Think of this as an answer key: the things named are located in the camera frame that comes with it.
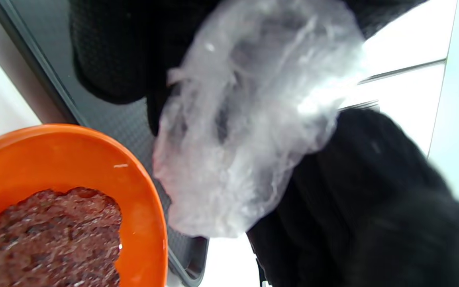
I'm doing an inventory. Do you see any person's right hand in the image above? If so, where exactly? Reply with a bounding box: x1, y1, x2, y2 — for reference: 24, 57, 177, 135
247, 108, 459, 287

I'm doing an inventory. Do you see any person's left hand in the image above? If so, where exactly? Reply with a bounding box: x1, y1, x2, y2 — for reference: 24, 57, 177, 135
68, 0, 427, 137

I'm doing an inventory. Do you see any orange bowl holding brown meat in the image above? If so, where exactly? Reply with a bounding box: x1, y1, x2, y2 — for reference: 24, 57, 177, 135
0, 124, 169, 287

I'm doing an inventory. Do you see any orange bowl of brown meat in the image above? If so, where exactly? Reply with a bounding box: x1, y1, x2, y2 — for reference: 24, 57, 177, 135
152, 0, 367, 238

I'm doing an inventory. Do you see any black plastic tray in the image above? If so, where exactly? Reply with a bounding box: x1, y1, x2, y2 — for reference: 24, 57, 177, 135
0, 0, 210, 287

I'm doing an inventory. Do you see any brown meat slab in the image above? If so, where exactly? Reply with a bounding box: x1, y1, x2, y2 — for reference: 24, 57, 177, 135
0, 187, 122, 287

